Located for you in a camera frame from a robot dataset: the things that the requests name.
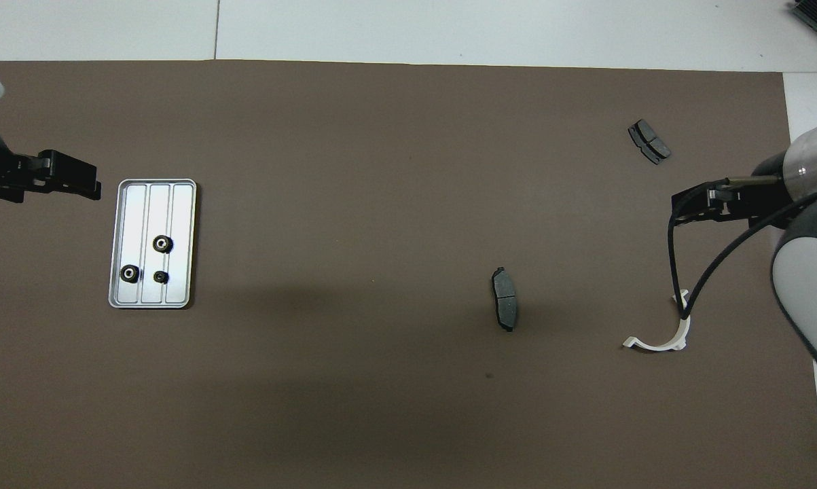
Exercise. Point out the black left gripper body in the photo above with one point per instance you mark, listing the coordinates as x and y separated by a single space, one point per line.
62 166

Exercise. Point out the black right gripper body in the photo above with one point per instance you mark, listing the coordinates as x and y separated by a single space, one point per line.
754 200

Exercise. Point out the large black bearing gear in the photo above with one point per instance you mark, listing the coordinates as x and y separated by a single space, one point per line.
163 243
130 273

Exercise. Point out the small black bearing gear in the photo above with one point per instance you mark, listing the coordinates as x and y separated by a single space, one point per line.
161 277

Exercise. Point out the silver metal tray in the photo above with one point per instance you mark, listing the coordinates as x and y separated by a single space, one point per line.
177 224

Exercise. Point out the grey brake pad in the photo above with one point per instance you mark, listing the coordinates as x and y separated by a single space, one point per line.
650 141
505 302

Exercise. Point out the brown table mat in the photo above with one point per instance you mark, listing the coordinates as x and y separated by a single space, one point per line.
347 170

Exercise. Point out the white curved plastic bracket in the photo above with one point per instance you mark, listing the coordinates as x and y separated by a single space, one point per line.
656 346

